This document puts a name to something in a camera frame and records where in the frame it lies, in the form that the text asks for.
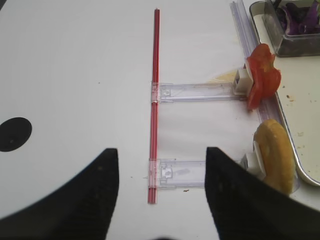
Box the cream metal tray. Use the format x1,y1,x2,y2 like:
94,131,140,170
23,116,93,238
249,0,320,186

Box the red tomato slices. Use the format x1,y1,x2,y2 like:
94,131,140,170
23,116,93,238
246,43,282,111

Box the white tomato pusher block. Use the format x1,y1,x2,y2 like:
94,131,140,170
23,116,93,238
232,62,254,97

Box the clear bun slider track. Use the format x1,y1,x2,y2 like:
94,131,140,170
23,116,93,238
148,158,206,189

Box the clear plastic salad box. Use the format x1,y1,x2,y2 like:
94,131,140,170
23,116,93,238
262,0,320,57

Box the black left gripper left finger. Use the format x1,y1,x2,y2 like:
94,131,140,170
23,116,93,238
0,148,119,240

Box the clear tomato slider track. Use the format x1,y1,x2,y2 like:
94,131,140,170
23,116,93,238
151,82,247,103

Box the red left guide rod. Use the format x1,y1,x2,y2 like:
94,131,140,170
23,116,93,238
147,8,160,204

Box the white bun pusher block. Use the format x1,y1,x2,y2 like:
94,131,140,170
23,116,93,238
239,140,266,181

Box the clear left long rail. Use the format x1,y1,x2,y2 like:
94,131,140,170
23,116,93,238
230,0,299,193

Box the purple cabbage leaves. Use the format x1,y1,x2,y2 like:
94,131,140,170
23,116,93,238
276,0,320,36

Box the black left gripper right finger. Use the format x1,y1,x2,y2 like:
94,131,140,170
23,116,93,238
204,147,320,240

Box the upright bun bottom slice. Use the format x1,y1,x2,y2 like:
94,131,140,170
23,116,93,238
253,119,295,196

